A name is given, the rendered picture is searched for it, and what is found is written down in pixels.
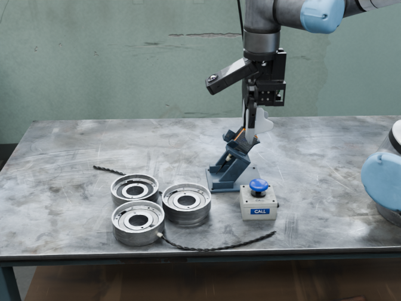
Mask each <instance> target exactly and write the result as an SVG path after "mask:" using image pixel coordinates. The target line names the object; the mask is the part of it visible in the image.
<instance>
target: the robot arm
mask: <svg viewBox="0 0 401 301"><path fill-rule="evenodd" d="M400 2H401V0H245V14H244V29H243V48H244V49H243V56H244V57H243V58H242V59H240V60H238V61H236V62H234V63H233V64H231V65H229V66H228V67H225V68H224V69H222V70H220V71H219V72H217V73H215V74H213V75H211V76H210V77H208V78H207V79H206V80H205V83H206V88H207V89H208V91H209V93H210V94H211V95H214V94H217V93H219V92H220V91H222V90H224V89H225V88H227V87H229V86H231V85H233V84H234V83H236V82H238V81H240V80H241V79H242V125H243V126H244V127H245V128H246V132H245V138H246V140H247V142H248V143H249V145H251V144H252V142H253V138H254V136H255V135H256V134H260V133H264V132H266V131H270V130H271V129H272V128H273V122H271V121H269V120H268V119H267V118H268V117H269V114H268V112H266V111H264V110H263V108H261V107H260V106H262V105H265V106H284V102H285V90H286V82H285V80H284V79H285V66H286V52H284V50H283V48H279V45H280V31H281V26H286V27H291V28H295V29H301V30H306V31H308V32H311V33H323V34H330V33H332V32H334V31H335V30H336V28H337V27H338V26H339V25H340V23H341V21H342V19H343V18H345V17H350V16H353V15H356V14H360V13H364V12H367V11H370V10H374V9H377V8H381V7H386V6H389V5H393V4H397V3H400ZM280 90H283V100H282V101H278V100H281V96H280V94H279V92H280ZM276 100H277V101H276ZM361 181H362V183H363V185H364V188H365V191H366V192H367V194H368V195H369V196H370V197H371V198H372V199H373V200H374V201H375V202H376V206H377V210H378V211H379V213H380V214H381V215H382V216H383V218H385V219H386V220H388V221H389V222H391V223H392V224H394V225H396V226H398V227H401V120H398V121H397V122H396V123H395V124H394V125H393V126H392V128H391V130H390V131H389V133H388V134H387V136H386V137H385V139H384V141H383V142H382V144H381V146H380V147H379V148H378V150H377V151H376V152H375V153H373V154H372V155H370V156H369V157H368V158H367V159H366V161H365V163H364V164H363V166H362V169H361Z"/></svg>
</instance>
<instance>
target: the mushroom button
mask: <svg viewBox="0 0 401 301"><path fill-rule="evenodd" d="M249 187H250V188H251V189H252V190H253V191H255V192H256V193H257V194H260V193H261V192H263V191H266V190H267V189H268V188H269V184H268V183H267V181H265V180H264V179H253V180H251V181H250V183H249Z"/></svg>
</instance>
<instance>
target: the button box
mask: <svg viewBox="0 0 401 301"><path fill-rule="evenodd" d="M239 203H240V209H241V213H242V220H243V221H265V220H276V212H277V208H279V203H278V202H277V200H276V197H275V194H274V190H273V186H272V185H269V188H268V189H267V190H266V191H263V192H261V193H260V194H257V193H256V192H255V191H253V190H252V189H251V188H250V187H249V185H240V197H239Z"/></svg>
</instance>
